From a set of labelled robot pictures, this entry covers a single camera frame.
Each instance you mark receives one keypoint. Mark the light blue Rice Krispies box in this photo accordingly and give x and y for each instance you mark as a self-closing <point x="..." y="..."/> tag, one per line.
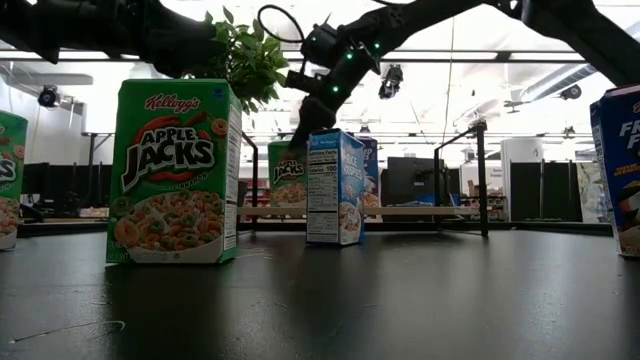
<point x="322" y="200"/>

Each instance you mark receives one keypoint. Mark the black metal table frame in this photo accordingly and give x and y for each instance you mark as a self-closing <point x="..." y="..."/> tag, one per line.
<point x="550" y="227"/>

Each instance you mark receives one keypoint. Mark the green potted plant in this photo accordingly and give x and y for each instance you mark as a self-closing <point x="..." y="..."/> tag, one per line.
<point x="250" y="60"/>

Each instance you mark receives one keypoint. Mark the black metal stand frame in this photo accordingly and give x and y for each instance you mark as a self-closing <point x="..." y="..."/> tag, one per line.
<point x="100" y="133"/>

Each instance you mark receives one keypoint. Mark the black table mat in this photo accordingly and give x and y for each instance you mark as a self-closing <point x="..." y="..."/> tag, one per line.
<point x="320" y="310"/>

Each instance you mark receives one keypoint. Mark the black background monitor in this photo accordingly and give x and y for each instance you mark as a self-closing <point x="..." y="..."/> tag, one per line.
<point x="410" y="175"/>

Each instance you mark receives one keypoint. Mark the silver ventilation duct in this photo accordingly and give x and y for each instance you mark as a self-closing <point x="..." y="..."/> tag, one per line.
<point x="575" y="75"/>

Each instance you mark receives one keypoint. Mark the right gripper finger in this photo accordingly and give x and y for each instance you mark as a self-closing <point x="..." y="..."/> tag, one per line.
<point x="324" y="112"/>
<point x="303" y="122"/>

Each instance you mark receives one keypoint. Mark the black partition panel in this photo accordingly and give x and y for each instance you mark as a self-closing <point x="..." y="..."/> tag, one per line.
<point x="50" y="182"/>
<point x="560" y="192"/>

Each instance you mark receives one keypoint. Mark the dark blue Frosted Flakes box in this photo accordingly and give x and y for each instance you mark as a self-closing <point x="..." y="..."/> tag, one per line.
<point x="622" y="175"/>
<point x="372" y="170"/>

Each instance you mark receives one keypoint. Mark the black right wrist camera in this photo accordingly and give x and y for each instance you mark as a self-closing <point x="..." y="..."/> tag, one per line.
<point x="302" y="81"/>

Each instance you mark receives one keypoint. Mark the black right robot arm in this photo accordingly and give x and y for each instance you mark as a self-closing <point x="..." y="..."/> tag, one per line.
<point x="575" y="30"/>

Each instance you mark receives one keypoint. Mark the green Apple Jacks cereal box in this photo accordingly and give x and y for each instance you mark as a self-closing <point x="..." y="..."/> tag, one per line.
<point x="287" y="175"/>
<point x="11" y="165"/>
<point x="170" y="165"/>

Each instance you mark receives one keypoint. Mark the black ceiling spotlight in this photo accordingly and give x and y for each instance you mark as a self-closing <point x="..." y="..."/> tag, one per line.
<point x="391" y="80"/>
<point x="48" y="96"/>
<point x="571" y="92"/>

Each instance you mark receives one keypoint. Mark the wooden shelf with black frame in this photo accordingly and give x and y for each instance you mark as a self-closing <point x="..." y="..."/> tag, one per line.
<point x="425" y="211"/>

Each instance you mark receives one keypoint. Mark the patterned curtain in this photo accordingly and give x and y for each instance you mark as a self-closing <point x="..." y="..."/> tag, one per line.
<point x="592" y="195"/>

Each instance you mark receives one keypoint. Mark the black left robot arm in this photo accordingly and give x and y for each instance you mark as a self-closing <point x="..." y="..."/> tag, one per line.
<point x="75" y="25"/>

